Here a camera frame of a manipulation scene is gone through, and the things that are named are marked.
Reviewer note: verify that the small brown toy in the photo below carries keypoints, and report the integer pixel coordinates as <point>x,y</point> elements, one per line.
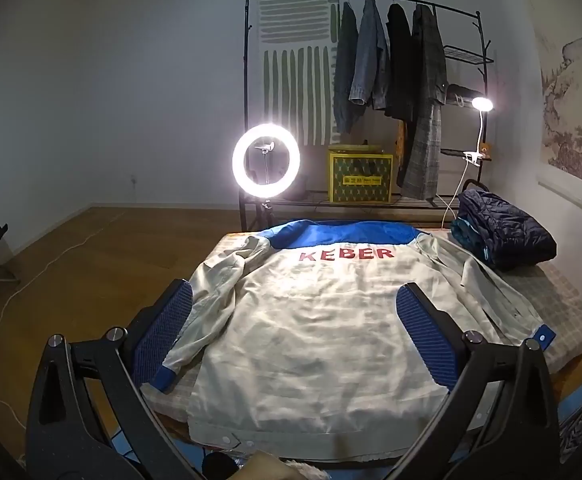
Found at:
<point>484,149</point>

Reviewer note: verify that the blue mat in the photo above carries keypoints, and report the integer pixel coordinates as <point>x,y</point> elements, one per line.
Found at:
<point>578,397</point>

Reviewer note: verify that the checked cloth covered table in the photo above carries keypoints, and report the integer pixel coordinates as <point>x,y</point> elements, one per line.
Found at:
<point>561,305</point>

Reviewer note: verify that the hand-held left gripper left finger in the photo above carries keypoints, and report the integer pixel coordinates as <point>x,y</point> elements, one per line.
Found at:
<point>163,330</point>

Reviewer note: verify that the green striped wall hanging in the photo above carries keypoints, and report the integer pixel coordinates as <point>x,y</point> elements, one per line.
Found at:
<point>291,85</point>

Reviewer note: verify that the landscape wall painting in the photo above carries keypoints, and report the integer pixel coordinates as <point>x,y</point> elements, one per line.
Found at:
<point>581,110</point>

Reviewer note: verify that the black hanging coat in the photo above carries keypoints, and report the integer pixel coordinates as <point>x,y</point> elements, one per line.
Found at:
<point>398,60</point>

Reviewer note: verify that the navy puffer jacket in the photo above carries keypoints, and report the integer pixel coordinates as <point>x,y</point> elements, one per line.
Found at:
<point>511,230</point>

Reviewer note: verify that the black metal clothes rack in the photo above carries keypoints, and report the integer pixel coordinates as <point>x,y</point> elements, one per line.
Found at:
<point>246,60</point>

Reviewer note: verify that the white and blue jacket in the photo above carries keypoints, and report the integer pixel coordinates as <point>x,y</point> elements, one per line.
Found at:
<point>311,320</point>

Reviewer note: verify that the white clip lamp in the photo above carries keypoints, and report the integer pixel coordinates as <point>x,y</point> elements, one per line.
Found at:
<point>482,103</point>

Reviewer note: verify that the yellow patterned box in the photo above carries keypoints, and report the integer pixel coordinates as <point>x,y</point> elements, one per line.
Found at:
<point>361,180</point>

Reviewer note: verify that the hanging denim shirt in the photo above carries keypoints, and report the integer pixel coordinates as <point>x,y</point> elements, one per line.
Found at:
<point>371,50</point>

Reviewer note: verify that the person's fluffy white coat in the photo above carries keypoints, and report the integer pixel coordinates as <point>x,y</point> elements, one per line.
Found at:
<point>291,470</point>

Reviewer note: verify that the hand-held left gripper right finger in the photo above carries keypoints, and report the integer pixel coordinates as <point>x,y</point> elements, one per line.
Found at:
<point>428,335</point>

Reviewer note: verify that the grey plaid hanging coat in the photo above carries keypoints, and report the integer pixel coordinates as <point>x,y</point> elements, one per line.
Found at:
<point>426,110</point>

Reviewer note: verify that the dark green hanging jacket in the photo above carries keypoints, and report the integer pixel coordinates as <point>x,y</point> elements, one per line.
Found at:
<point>346,60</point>

